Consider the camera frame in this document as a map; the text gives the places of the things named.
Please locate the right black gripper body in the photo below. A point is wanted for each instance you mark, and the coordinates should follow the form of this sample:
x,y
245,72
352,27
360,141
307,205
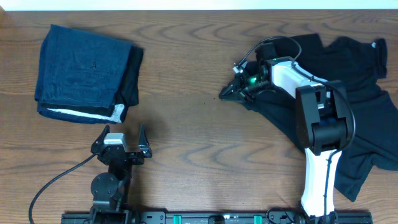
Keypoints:
x,y
249,87

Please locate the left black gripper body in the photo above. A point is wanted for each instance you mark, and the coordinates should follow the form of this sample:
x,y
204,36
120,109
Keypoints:
x,y
137,162

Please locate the black t-shirt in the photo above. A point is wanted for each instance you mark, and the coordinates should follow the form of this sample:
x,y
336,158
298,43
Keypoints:
x,y
359,66

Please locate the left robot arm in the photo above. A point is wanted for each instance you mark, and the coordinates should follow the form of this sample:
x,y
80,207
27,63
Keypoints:
x,y
110,189

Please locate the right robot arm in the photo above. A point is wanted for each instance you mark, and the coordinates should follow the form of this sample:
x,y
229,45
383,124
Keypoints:
x,y
324,121

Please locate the folded black garment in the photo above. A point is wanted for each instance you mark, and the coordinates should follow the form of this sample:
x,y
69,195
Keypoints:
x,y
128,93

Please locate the folded dark blue jeans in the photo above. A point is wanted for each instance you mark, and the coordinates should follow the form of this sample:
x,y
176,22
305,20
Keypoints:
x,y
79,76

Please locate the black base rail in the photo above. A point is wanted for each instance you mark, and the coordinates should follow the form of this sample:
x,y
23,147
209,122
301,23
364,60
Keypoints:
x,y
271,217

